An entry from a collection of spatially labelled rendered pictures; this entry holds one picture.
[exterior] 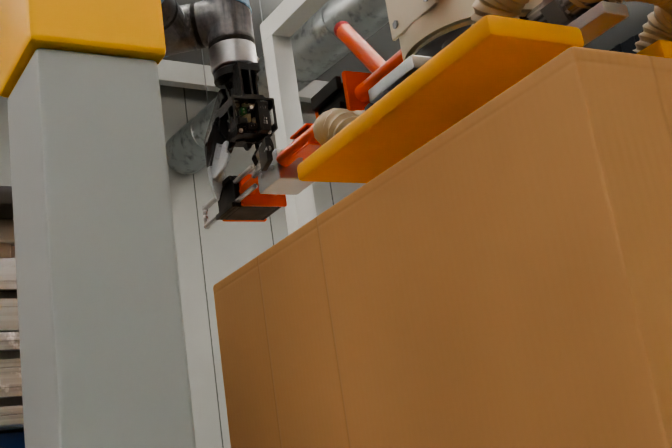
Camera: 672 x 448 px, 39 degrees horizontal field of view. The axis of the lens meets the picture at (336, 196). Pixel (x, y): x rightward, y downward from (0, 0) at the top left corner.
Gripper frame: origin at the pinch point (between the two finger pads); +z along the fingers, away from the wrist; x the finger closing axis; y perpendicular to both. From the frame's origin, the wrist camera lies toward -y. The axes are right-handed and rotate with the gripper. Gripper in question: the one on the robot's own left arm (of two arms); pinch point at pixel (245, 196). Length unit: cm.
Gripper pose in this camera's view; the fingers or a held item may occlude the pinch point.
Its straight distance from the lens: 147.2
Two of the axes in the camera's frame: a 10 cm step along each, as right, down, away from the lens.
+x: 8.7, 0.1, 4.9
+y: 4.7, -3.2, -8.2
